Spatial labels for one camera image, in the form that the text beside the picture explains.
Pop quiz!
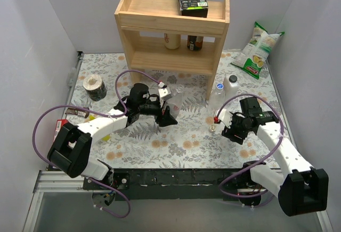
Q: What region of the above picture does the clear red-label water bottle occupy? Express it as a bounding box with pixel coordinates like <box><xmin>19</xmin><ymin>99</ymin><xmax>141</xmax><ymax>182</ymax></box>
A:
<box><xmin>166</xmin><ymin>84</ymin><xmax>184</xmax><ymax>118</ymax></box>

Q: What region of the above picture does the clear Pocari Sweat bottle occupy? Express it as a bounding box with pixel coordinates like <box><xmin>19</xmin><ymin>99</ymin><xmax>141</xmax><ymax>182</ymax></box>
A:
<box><xmin>208</xmin><ymin>85</ymin><xmax>225</xmax><ymax>116</ymax></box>

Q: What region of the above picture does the blue white Pocari cap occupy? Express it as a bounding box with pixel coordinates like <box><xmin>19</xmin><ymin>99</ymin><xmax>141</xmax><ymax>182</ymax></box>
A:
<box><xmin>216</xmin><ymin>83</ymin><xmax>224</xmax><ymax>90</ymax></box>

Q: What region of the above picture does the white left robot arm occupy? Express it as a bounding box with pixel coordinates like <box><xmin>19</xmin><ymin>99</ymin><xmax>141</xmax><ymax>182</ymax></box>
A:
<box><xmin>47</xmin><ymin>83</ymin><xmax>177</xmax><ymax>189</ymax></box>

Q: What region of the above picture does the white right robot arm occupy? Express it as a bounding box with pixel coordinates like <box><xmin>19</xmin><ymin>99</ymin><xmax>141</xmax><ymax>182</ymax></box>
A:
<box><xmin>214</xmin><ymin>94</ymin><xmax>329</xmax><ymax>217</ymax></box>

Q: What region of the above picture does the small metallic bottle cap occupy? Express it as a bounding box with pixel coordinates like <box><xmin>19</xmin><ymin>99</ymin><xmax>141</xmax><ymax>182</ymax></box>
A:
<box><xmin>209</xmin><ymin>125</ymin><xmax>216</xmax><ymax>132</ymax></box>

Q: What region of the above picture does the white bottle with black cap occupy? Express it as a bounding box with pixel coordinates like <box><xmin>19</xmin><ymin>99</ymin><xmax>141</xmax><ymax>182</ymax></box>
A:
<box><xmin>223</xmin><ymin>75</ymin><xmax>239</xmax><ymax>101</ymax></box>

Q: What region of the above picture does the yellow-green glue bottle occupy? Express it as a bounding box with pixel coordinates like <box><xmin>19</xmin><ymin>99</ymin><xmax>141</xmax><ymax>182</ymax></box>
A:
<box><xmin>85</xmin><ymin>115</ymin><xmax>110</xmax><ymax>141</ymax></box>

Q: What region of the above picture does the cream bottle on shelf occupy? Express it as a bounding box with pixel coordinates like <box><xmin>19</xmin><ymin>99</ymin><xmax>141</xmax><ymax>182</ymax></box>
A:
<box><xmin>164</xmin><ymin>33</ymin><xmax>181</xmax><ymax>50</ymax></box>

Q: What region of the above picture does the floral patterned table mat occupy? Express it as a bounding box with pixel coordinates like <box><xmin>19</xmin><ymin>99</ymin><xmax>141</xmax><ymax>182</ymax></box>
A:
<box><xmin>71</xmin><ymin>53</ymin><xmax>269</xmax><ymax>169</ymax></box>

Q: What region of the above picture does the tape roll with black band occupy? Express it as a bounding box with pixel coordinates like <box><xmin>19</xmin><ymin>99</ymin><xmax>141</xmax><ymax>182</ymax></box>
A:
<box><xmin>83</xmin><ymin>74</ymin><xmax>107</xmax><ymax>101</ymax></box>

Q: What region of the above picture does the light wooden shelf unit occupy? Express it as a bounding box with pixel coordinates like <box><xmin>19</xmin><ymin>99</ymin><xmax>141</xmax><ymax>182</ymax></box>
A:
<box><xmin>115</xmin><ymin>0</ymin><xmax>230</xmax><ymax>97</ymax></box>

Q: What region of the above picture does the dark jar on shelf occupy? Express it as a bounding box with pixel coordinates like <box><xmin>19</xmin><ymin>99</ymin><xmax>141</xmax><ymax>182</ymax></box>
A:
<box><xmin>187</xmin><ymin>35</ymin><xmax>204</xmax><ymax>51</ymax></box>

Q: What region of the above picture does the green chips bag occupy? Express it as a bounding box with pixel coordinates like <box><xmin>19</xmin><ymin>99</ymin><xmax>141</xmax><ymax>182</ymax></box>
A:
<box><xmin>231</xmin><ymin>21</ymin><xmax>285</xmax><ymax>79</ymax></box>

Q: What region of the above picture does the brown chocolate bar wrapper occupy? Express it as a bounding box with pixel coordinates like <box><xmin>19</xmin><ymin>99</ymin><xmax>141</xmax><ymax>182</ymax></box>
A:
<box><xmin>65</xmin><ymin>107</ymin><xmax>90</xmax><ymax>118</ymax></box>

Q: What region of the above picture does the red rectangular box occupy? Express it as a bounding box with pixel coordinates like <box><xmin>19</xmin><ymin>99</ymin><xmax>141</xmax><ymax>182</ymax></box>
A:
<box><xmin>53</xmin><ymin>119</ymin><xmax>68</xmax><ymax>141</ymax></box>

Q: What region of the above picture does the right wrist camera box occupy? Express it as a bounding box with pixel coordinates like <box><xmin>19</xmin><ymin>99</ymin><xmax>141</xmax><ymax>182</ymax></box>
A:
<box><xmin>214</xmin><ymin>109</ymin><xmax>233</xmax><ymax>128</ymax></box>

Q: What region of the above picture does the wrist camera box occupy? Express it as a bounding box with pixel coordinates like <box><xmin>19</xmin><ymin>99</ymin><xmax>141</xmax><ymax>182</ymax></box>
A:
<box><xmin>158</xmin><ymin>86</ymin><xmax>172</xmax><ymax>101</ymax></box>
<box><xmin>214</xmin><ymin>109</ymin><xmax>233</xmax><ymax>128</ymax></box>

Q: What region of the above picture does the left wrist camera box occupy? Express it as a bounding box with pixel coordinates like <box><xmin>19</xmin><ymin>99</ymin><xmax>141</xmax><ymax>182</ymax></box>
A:
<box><xmin>158</xmin><ymin>86</ymin><xmax>172</xmax><ymax>101</ymax></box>

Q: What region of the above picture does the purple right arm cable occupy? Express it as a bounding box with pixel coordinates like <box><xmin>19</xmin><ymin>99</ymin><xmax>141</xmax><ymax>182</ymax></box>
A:
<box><xmin>214</xmin><ymin>94</ymin><xmax>284</xmax><ymax>206</ymax></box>

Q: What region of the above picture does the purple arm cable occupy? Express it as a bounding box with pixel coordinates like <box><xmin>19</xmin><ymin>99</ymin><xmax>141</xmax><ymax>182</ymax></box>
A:
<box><xmin>32</xmin><ymin>69</ymin><xmax>166</xmax><ymax>219</ymax></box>
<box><xmin>214</xmin><ymin>94</ymin><xmax>284</xmax><ymax>206</ymax></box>

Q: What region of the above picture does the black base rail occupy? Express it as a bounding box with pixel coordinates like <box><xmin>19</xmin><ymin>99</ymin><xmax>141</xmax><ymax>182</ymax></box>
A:
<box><xmin>82</xmin><ymin>167</ymin><xmax>275</xmax><ymax>203</ymax></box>

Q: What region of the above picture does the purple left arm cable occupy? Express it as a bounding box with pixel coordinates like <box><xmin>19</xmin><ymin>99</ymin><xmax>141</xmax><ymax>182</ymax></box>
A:
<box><xmin>32</xmin><ymin>69</ymin><xmax>166</xmax><ymax>219</ymax></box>

